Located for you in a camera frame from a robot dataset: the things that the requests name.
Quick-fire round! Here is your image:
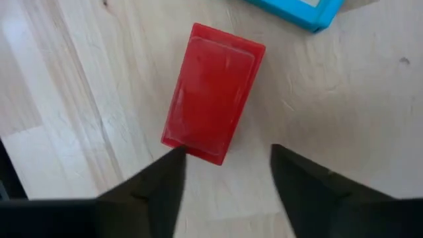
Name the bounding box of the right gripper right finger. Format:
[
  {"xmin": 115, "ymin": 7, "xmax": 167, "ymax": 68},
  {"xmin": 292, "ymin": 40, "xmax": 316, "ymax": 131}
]
[{"xmin": 270, "ymin": 143, "xmax": 394, "ymax": 238}]

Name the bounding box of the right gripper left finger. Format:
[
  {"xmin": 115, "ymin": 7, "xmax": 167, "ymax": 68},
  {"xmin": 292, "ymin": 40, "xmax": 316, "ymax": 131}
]
[{"xmin": 95, "ymin": 146, "xmax": 188, "ymax": 238}]

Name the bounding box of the teal digital clock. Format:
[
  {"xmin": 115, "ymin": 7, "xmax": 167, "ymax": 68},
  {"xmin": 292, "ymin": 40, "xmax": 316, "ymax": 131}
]
[{"xmin": 244, "ymin": 0, "xmax": 346, "ymax": 34}]

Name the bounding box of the red rectangular box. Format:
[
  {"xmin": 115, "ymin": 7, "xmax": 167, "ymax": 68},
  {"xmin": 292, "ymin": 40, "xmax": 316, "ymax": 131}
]
[{"xmin": 161, "ymin": 22, "xmax": 267, "ymax": 166}]

